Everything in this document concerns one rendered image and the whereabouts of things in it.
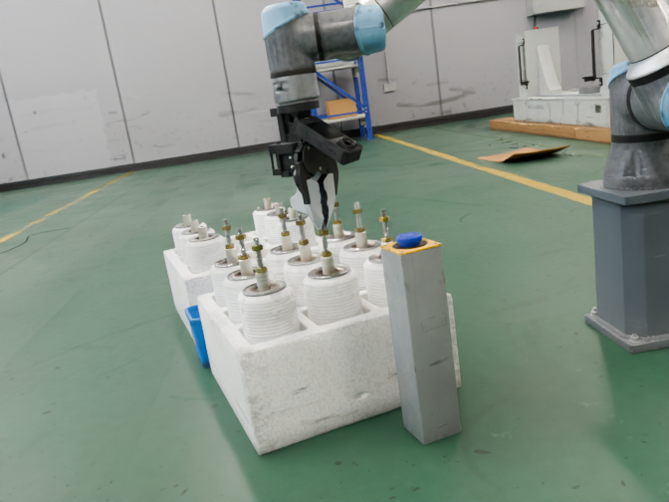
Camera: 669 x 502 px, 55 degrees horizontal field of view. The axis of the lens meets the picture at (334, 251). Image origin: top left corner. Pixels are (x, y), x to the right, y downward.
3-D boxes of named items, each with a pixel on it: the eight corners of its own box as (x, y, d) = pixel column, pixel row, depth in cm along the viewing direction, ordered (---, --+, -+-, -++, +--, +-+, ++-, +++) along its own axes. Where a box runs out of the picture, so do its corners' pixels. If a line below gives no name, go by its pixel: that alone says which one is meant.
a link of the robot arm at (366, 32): (377, 7, 109) (314, 17, 109) (382, -3, 98) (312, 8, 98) (383, 55, 110) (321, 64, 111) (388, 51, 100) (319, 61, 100)
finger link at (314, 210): (302, 228, 112) (295, 175, 110) (326, 229, 108) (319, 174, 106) (289, 231, 110) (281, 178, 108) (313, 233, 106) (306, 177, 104)
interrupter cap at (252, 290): (237, 291, 110) (236, 287, 109) (279, 280, 112) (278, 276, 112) (250, 301, 103) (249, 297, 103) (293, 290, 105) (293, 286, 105)
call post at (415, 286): (440, 413, 109) (419, 237, 101) (463, 431, 102) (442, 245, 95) (403, 426, 106) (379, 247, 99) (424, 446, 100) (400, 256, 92)
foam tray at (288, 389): (371, 327, 152) (361, 254, 148) (462, 386, 117) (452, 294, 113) (211, 373, 139) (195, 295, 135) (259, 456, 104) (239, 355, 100)
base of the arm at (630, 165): (659, 171, 130) (658, 123, 127) (709, 180, 115) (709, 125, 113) (588, 183, 129) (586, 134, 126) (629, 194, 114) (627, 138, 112)
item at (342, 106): (354, 115, 717) (351, 97, 712) (357, 116, 693) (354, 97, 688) (328, 120, 715) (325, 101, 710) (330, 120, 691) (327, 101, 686)
